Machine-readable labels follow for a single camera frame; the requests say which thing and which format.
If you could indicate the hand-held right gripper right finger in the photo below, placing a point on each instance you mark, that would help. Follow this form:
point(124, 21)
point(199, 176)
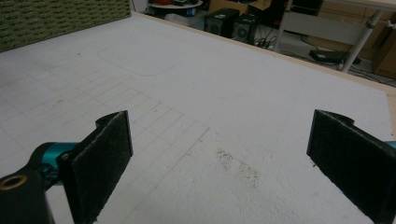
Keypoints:
point(348, 155)

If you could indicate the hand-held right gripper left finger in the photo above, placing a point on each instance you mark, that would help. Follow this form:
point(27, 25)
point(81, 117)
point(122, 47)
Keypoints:
point(99, 161)

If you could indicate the black flat device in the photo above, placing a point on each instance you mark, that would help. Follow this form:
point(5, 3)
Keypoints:
point(330, 56)

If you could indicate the brown cardboard box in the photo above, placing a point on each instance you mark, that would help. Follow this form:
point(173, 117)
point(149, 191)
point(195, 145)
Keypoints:
point(386, 53)

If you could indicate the power strip with plugs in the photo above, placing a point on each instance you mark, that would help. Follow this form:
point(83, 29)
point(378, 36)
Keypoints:
point(264, 42)

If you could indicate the white grid mat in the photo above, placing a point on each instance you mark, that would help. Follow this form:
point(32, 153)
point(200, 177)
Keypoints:
point(218, 77)

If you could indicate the green woven basket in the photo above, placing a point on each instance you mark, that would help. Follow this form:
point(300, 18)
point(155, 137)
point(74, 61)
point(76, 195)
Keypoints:
point(62, 18)

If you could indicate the black computer tower round fan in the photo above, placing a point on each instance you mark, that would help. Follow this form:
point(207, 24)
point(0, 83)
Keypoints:
point(246, 31)

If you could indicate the clear plastic bag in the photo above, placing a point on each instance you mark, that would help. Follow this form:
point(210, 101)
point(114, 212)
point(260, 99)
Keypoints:
point(183, 21)

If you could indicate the round white table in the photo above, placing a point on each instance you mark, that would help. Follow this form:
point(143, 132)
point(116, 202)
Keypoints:
point(177, 5)

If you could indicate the blue can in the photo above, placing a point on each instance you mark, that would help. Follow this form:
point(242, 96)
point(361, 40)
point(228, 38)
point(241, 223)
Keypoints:
point(191, 11)

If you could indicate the black computer tower green label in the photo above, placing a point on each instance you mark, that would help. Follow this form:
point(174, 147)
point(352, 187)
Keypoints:
point(219, 21)

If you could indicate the white desk frame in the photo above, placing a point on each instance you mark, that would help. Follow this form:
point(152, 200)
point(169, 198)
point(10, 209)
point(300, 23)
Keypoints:
point(323, 28)

